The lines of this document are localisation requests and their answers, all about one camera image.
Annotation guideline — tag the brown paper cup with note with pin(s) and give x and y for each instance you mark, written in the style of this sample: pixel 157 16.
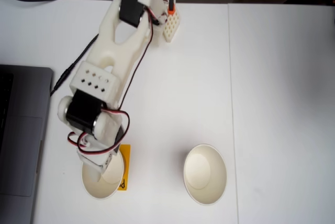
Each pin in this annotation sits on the brown paper cup with note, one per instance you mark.
pixel 104 190

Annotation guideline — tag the grey laptop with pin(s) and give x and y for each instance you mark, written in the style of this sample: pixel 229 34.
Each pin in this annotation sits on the grey laptop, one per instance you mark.
pixel 21 135

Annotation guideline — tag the white orange table clamp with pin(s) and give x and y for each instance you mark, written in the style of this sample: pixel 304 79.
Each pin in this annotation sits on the white orange table clamp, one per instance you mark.
pixel 171 26

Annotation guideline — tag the yellow handwritten sticky note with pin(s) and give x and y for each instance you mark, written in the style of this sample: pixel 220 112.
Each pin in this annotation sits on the yellow handwritten sticky note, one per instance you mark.
pixel 127 156

